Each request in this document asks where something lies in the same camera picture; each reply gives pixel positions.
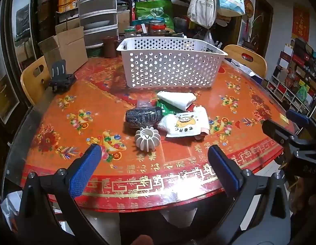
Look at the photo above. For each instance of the wooden chair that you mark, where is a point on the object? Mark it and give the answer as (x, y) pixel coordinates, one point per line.
(30, 81)
(257, 61)

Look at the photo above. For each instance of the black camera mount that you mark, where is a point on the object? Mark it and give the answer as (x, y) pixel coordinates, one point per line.
(61, 79)

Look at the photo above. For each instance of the small cardboard box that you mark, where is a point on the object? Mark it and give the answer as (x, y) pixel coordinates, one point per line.
(123, 21)

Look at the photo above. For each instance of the red lid pickle jar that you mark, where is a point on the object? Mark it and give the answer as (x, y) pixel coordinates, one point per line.
(158, 30)

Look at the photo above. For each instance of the red patterned tablecloth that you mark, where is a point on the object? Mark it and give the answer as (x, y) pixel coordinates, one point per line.
(79, 102)

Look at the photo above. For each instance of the green shopping bag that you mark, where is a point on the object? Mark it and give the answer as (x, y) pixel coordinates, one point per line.
(153, 10)

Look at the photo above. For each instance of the red wall poster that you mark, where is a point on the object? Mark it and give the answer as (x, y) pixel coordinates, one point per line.
(300, 23)

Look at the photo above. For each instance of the large open cardboard box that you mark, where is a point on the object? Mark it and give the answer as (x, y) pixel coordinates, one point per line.
(68, 48)

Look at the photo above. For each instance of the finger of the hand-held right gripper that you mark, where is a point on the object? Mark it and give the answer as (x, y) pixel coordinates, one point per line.
(277, 132)
(298, 117)

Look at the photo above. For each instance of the white paper bag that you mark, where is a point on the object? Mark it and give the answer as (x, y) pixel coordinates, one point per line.
(247, 69)

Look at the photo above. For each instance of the green foil packet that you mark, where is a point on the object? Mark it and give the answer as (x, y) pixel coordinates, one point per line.
(164, 107)

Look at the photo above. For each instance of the white cartoon print packet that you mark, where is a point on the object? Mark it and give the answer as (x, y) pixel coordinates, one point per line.
(186, 125)

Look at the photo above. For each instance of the white plastic bag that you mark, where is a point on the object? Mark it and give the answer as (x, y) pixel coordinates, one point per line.
(10, 201)

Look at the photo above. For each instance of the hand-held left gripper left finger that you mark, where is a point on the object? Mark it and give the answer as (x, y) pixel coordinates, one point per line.
(85, 169)

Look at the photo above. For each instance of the white perforated plastic basket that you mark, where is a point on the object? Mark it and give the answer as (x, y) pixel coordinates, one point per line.
(168, 66)

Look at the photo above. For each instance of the brown mug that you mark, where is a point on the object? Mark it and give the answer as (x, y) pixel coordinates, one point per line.
(109, 47)

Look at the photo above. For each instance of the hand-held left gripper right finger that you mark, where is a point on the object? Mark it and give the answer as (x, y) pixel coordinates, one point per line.
(224, 169)

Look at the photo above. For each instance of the white ribbed ball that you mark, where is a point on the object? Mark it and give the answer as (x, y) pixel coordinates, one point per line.
(147, 140)

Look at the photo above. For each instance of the pink soft pouch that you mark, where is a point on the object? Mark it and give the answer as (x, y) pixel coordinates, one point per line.
(205, 132)

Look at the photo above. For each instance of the beige tote bag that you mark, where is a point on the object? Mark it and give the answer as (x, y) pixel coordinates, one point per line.
(201, 5)

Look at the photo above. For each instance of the clear hanging plastic bag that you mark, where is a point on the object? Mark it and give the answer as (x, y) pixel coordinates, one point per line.
(208, 38)

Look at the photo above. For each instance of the green lid glass jar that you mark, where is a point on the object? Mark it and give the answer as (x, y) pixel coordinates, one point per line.
(130, 33)

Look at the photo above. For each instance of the shelf of boxes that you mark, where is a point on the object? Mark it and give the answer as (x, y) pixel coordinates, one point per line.
(295, 81)

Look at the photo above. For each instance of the white cloth pouch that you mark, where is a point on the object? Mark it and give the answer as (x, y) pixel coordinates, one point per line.
(175, 98)

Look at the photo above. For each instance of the grey stacked drawer tower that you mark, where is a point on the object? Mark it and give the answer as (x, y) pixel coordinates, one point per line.
(96, 12)

